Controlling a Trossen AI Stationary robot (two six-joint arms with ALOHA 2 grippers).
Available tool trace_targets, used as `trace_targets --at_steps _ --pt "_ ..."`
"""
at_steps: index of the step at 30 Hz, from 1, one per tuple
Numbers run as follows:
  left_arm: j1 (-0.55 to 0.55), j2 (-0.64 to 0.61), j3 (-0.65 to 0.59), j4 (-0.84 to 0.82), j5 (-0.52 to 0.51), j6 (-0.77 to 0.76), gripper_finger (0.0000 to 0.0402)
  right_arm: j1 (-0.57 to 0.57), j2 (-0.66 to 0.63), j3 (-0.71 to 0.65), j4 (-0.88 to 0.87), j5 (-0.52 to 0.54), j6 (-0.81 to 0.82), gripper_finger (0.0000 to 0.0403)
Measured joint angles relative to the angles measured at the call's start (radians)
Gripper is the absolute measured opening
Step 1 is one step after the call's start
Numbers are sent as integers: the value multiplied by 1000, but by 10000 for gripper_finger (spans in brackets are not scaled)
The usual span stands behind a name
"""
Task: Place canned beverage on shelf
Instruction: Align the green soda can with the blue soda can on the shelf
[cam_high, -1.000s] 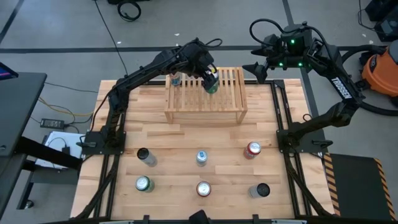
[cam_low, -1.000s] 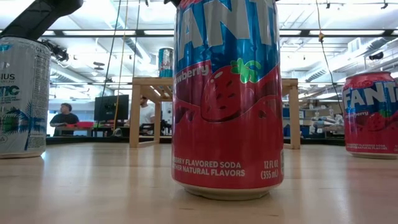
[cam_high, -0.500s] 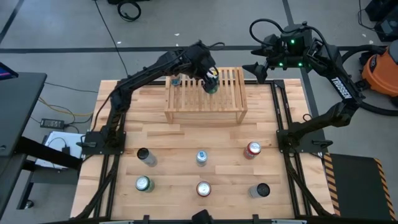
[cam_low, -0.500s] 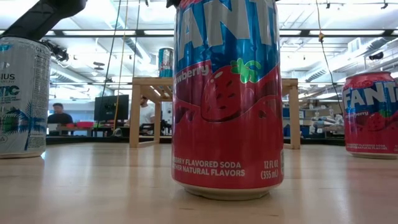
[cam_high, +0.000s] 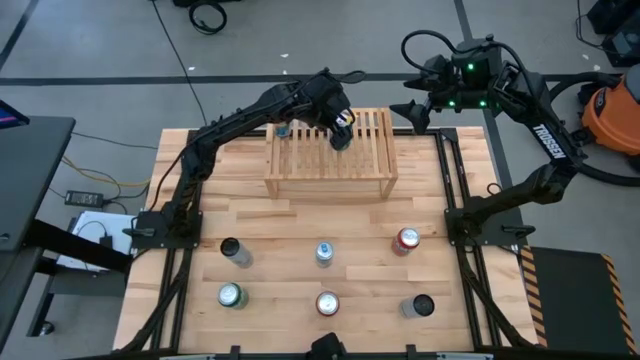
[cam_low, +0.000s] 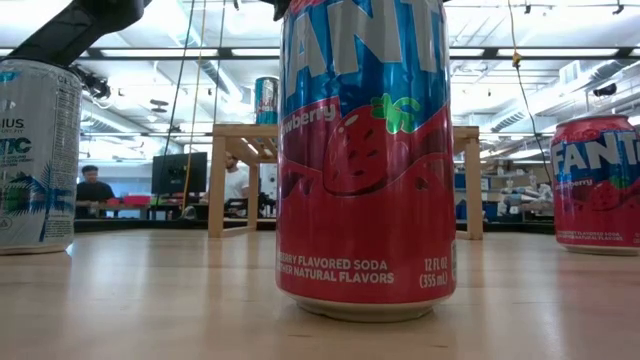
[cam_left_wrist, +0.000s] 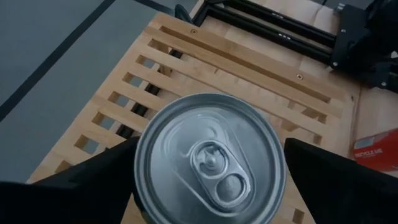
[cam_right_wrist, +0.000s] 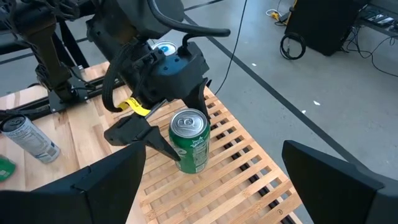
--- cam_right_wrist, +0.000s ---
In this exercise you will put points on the yellow tag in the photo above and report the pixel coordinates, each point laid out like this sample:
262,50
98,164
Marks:
136,107

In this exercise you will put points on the white Celsius can black lid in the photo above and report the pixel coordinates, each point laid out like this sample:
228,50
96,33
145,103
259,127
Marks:
31,140

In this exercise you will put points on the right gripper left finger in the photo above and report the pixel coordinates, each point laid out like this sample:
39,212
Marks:
77,199

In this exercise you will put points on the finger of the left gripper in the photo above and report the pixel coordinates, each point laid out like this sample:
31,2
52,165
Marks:
200,96
133,130

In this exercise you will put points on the black equipment case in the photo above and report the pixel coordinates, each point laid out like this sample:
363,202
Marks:
323,25

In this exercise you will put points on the wooden slatted shelf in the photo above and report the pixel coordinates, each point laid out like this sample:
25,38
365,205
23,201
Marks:
236,193

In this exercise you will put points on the blue silver Red Bull can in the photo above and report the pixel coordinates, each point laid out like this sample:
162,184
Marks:
164,47

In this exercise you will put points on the green Sprite can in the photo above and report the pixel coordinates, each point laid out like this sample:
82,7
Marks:
191,146
4,169

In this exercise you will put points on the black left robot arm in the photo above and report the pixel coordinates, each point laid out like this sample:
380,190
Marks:
40,46

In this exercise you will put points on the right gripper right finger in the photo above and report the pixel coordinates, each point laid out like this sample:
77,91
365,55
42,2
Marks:
342,199

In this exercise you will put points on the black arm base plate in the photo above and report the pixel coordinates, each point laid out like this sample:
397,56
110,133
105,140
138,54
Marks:
77,90

